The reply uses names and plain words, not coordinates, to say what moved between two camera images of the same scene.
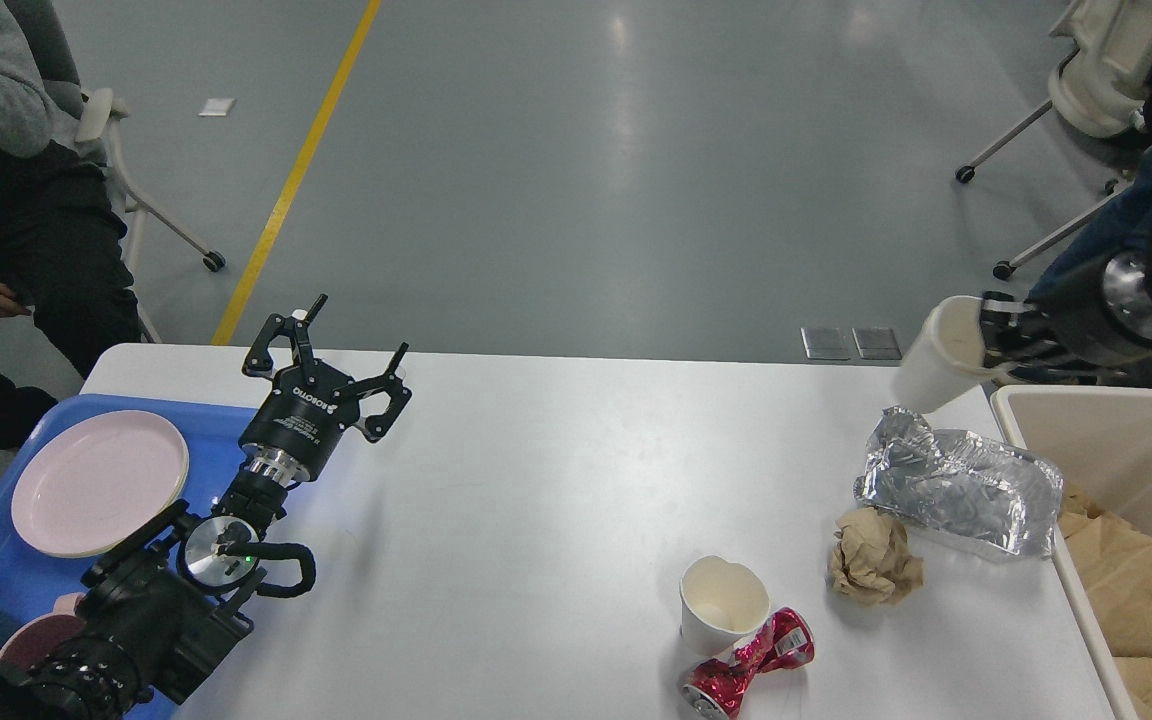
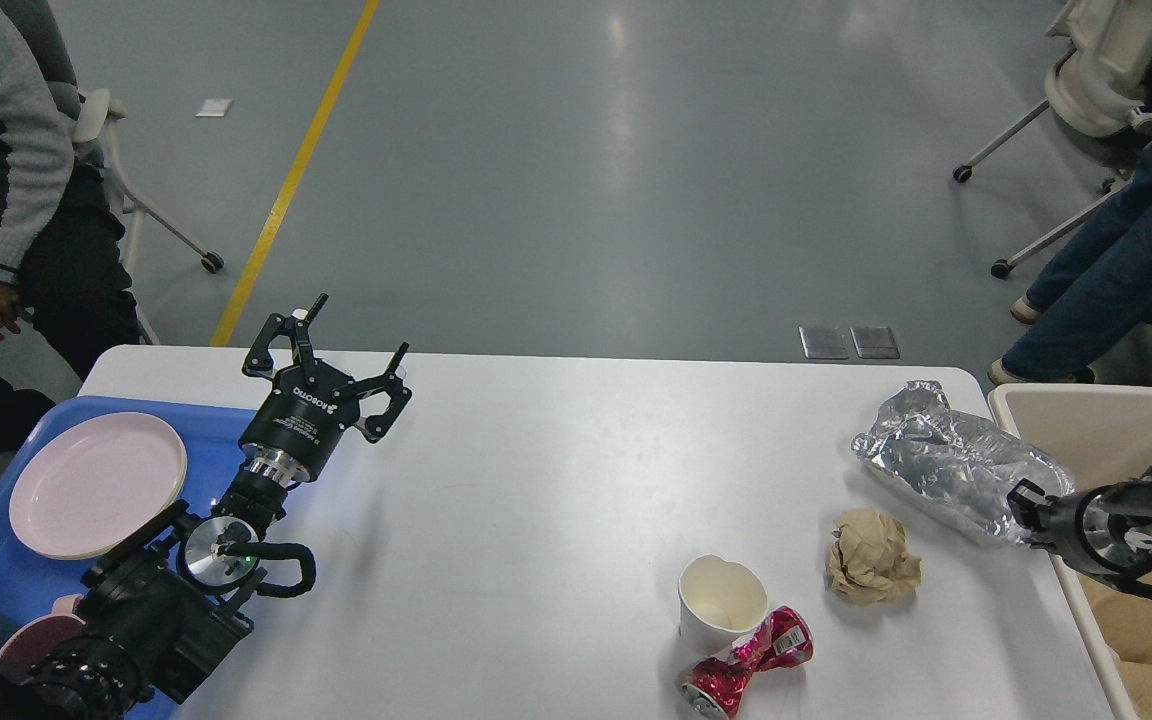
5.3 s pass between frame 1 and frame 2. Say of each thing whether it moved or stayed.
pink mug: stayed
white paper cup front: stayed
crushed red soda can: stayed
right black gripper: moved
